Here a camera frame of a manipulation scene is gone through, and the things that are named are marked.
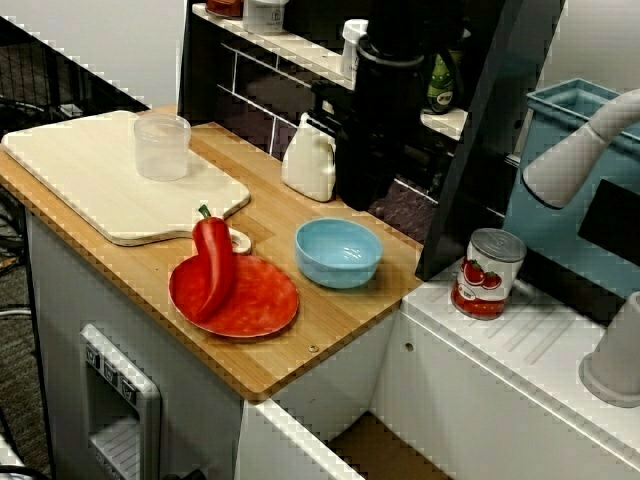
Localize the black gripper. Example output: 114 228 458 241
307 52 427 212

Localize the red toy pepper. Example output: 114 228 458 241
192 203 237 324

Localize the white detergent bottle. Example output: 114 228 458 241
280 112 337 203

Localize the light blue bowl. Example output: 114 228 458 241
293 217 384 290

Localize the dark shelf unit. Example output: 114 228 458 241
177 0 569 284

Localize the green peas can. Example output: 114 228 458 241
427 47 465 115

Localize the tomato can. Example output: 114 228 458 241
450 227 528 321

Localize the red round plate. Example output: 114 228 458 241
168 253 300 340

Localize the blue plastic dish rack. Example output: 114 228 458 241
502 78 640 301

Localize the grey toy faucet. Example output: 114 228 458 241
521 88 640 409

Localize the white toy kitchen cabinet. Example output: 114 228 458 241
24 209 640 480

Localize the clear open plastic jar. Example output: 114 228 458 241
132 113 193 183

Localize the light wooden cutting board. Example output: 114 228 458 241
0 109 254 256

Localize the grey dispenser panel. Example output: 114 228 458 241
79 323 163 480

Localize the black wire mesh fence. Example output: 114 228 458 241
0 29 151 124

